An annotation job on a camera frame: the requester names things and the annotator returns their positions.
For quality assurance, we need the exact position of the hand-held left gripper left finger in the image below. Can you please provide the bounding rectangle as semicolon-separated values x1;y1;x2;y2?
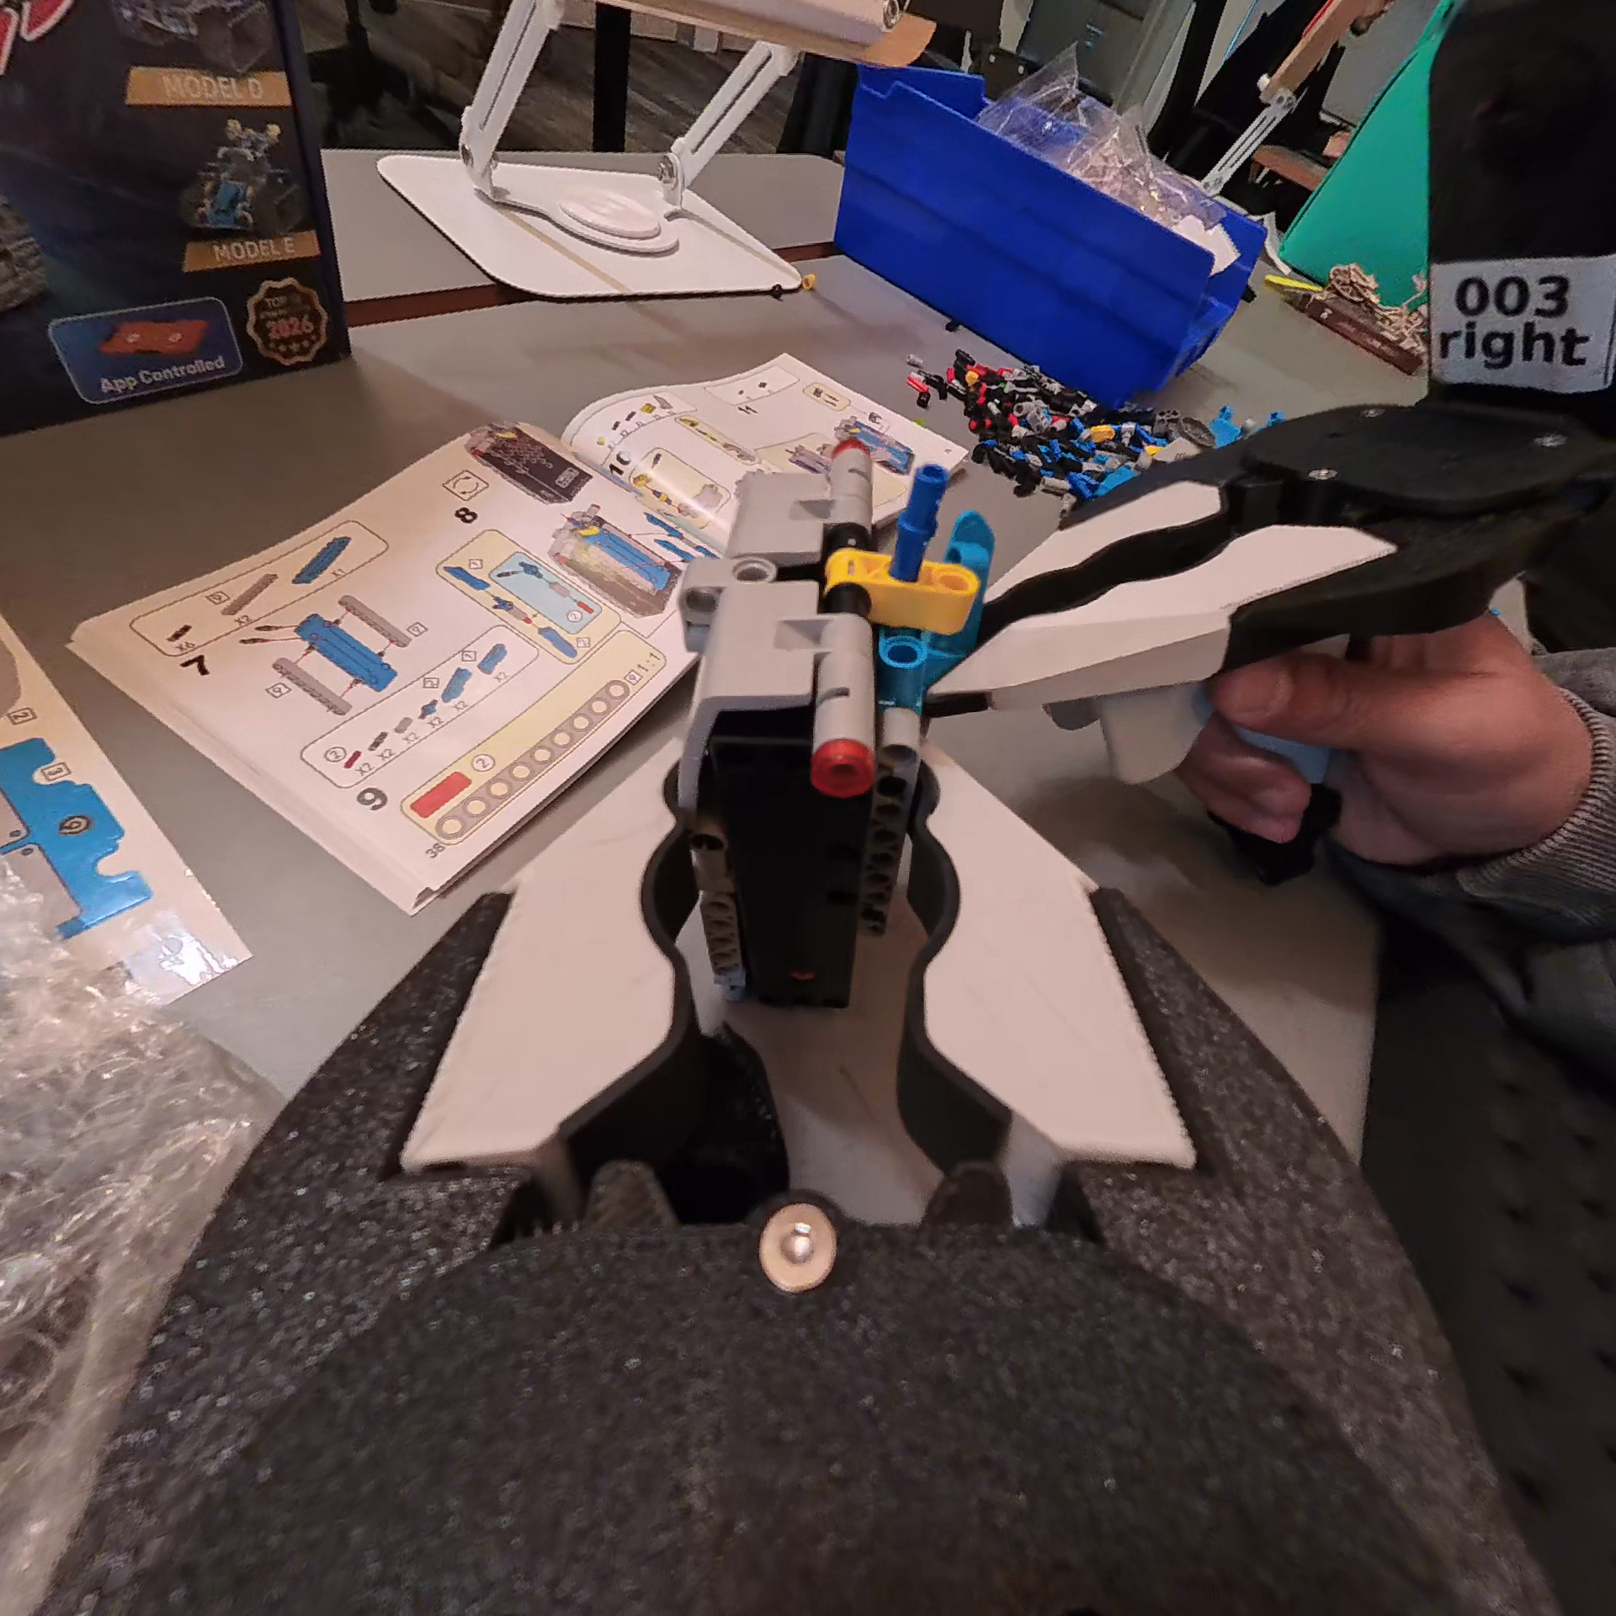
400;808;738;1189

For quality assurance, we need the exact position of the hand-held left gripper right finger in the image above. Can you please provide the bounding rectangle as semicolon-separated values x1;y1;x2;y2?
896;754;1200;1189

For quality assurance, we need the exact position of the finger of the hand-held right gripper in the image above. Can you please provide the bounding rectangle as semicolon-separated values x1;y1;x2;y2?
940;517;1402;721
973;467;1252;633

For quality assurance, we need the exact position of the black blue brick model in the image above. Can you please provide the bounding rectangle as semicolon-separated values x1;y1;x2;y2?
673;425;1002;1020

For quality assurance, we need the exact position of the person's right forearm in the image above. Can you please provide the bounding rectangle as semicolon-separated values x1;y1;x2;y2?
1339;644;1616;950

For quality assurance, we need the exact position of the grey desk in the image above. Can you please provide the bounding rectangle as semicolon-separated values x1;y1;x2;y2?
0;148;1616;1314

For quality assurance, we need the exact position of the person's right hand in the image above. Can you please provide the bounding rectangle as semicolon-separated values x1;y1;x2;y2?
1175;619;1604;873

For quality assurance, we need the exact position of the pile of small bricks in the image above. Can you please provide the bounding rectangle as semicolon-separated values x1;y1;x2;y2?
902;346;1219;496

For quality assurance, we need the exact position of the small wooden model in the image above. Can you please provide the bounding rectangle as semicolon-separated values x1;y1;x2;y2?
1258;248;1431;377

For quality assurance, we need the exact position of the teal plastic panel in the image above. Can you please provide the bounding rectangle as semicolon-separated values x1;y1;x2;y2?
1283;0;1462;319

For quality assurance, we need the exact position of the blue plastic bin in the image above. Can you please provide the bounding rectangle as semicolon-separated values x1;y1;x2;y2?
831;61;1266;408

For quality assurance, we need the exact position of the instruction booklet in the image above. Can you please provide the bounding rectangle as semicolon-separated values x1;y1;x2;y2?
69;352;977;916

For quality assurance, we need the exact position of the clear plastic bag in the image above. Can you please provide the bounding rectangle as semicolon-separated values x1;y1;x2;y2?
973;36;1244;254
0;885;284;1616

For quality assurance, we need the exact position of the blue sticker sheet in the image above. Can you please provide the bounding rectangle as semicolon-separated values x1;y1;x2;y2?
0;614;254;1012

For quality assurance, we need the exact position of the black perforated panel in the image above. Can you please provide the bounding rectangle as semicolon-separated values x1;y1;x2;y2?
1364;929;1616;1616

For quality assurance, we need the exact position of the robot kit box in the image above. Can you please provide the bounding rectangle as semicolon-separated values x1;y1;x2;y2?
0;0;352;446

